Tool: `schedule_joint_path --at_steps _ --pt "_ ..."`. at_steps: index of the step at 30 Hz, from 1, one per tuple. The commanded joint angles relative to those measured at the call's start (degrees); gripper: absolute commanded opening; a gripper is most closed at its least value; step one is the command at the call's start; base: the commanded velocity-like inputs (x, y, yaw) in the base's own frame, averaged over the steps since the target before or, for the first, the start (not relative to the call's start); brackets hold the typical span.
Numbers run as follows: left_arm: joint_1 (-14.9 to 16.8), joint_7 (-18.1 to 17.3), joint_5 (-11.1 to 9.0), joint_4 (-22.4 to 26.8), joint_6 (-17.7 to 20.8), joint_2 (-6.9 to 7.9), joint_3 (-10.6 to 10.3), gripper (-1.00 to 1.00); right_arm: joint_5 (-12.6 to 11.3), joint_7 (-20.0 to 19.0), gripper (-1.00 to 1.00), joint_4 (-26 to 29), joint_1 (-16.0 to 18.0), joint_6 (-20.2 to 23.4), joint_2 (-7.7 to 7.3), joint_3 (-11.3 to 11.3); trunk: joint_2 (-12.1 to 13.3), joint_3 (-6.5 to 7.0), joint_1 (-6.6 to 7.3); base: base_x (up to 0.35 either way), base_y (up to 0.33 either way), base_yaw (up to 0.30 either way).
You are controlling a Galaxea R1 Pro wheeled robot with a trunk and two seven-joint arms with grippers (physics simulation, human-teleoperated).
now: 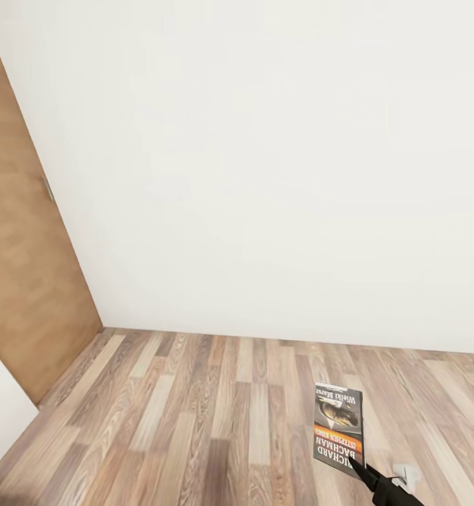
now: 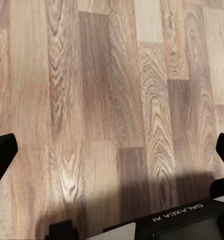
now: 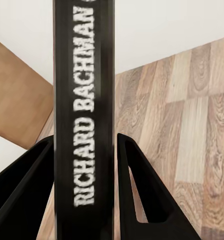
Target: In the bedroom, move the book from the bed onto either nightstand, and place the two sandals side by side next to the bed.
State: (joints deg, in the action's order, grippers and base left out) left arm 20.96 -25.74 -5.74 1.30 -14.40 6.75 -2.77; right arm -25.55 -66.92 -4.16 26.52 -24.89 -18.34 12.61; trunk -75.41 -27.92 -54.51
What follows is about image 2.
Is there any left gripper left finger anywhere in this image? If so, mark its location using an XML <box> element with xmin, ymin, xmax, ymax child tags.
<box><xmin>0</xmin><ymin>133</ymin><xmax>18</xmax><ymax>180</ymax></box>

